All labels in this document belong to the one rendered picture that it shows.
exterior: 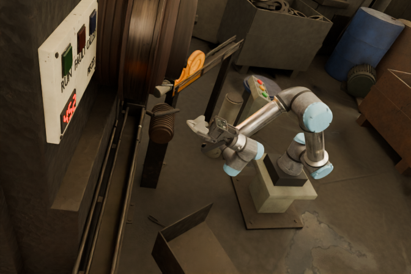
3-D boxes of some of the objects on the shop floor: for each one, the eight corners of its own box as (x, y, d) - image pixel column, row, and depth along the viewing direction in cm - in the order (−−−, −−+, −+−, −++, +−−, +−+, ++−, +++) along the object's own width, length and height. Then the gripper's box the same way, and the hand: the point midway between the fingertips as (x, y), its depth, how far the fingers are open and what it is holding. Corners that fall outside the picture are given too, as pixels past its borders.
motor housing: (136, 191, 170) (150, 125, 138) (140, 162, 187) (153, 98, 155) (158, 193, 173) (176, 129, 141) (160, 166, 190) (177, 103, 157)
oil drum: (333, 82, 379) (375, 18, 325) (317, 60, 425) (351, 1, 371) (370, 90, 392) (416, 30, 338) (351, 69, 437) (389, 12, 383)
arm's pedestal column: (279, 178, 212) (295, 155, 196) (302, 228, 182) (323, 205, 167) (230, 177, 199) (243, 151, 184) (246, 230, 170) (263, 205, 154)
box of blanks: (231, 73, 318) (257, 5, 271) (208, 39, 375) (227, -23, 328) (303, 79, 359) (336, 21, 313) (272, 47, 416) (296, -6, 369)
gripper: (237, 124, 120) (195, 103, 112) (241, 139, 113) (196, 118, 105) (225, 137, 124) (183, 117, 116) (228, 152, 117) (183, 133, 109)
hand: (188, 123), depth 112 cm, fingers closed
